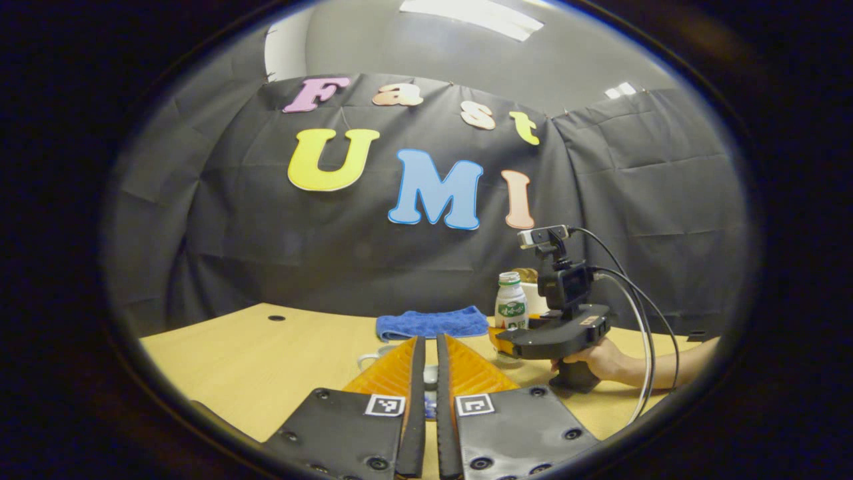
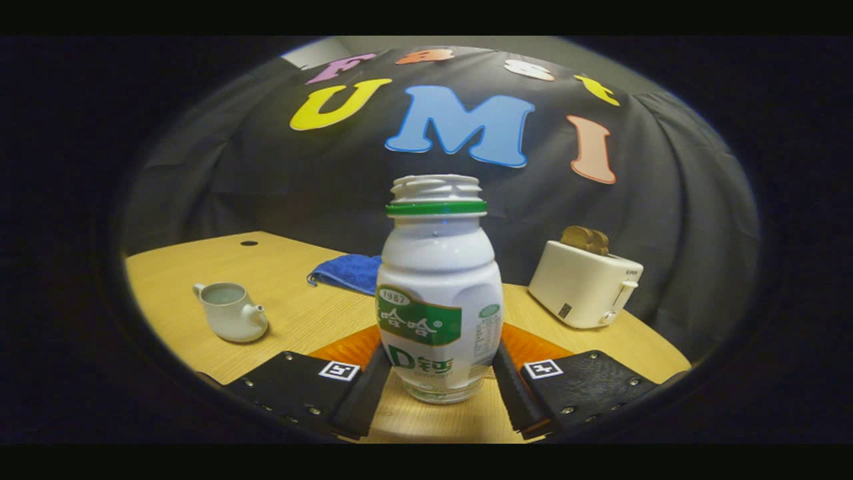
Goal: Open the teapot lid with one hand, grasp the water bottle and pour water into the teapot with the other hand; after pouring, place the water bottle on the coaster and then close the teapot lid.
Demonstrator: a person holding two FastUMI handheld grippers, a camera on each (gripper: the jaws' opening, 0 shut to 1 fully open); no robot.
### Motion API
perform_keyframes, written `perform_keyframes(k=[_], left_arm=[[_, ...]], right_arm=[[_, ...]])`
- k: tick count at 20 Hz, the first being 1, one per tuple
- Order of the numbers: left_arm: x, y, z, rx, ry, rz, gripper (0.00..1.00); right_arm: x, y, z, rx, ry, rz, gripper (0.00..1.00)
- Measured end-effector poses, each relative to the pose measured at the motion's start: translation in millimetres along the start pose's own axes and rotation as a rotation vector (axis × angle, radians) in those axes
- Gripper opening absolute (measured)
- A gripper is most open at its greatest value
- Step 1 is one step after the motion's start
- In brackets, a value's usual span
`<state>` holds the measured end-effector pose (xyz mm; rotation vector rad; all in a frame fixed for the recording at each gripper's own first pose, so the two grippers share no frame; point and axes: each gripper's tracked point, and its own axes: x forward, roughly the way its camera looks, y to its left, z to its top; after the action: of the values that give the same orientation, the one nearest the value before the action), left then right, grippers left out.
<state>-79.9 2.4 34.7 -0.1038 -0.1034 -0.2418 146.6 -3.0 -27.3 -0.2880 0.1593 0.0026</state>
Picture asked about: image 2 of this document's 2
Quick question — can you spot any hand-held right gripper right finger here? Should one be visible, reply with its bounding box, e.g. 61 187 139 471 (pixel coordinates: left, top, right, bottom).
492 323 667 441

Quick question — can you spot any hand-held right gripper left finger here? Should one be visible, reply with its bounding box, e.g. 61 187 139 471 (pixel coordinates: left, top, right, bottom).
197 325 394 442

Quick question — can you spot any white green-label water bottle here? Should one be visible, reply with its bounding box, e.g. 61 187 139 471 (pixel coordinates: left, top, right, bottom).
377 174 504 405

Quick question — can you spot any white ceramic teacup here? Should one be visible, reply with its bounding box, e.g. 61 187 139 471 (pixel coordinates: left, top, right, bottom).
193 282 269 343

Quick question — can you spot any blue towel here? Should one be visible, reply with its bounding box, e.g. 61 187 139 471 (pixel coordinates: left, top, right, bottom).
307 253 383 296

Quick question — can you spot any white toaster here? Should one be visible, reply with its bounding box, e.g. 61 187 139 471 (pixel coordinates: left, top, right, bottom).
528 240 644 329

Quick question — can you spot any black backdrop cloth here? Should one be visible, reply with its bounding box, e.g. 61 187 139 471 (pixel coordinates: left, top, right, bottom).
123 45 760 364

